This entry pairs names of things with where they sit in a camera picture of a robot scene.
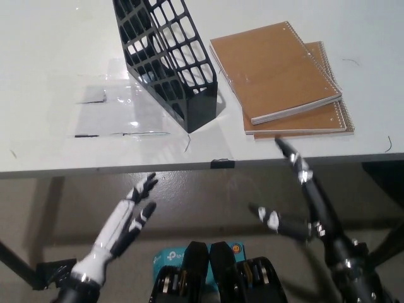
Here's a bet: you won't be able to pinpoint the teal TP-Link box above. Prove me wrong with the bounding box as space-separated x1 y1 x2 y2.
151 241 246 287

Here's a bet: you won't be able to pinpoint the clear plastic sheet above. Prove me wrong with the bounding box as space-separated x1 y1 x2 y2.
66 56 171 139

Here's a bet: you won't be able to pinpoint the black robot torso blocks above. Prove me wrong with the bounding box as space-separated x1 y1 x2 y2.
148 240 288 303

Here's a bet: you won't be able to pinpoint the black right hand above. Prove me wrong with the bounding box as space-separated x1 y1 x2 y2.
248 136 359 269

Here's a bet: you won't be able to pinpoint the black tape piece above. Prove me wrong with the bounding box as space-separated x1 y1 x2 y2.
210 157 235 169

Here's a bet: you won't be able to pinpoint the grey upright table leg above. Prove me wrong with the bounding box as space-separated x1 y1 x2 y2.
39 176 66 250

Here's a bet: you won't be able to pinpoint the black mesh book holder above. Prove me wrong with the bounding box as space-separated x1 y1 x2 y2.
112 0 218 134

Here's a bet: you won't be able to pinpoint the white and black left hand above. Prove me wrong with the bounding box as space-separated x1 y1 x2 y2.
71 171 158 285

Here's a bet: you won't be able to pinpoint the brown spiral notebook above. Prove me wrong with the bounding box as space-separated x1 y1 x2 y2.
209 20 344 126
242 40 355 140

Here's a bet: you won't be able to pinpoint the black taped floor plate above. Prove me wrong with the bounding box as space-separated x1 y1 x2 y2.
33 258 78 290

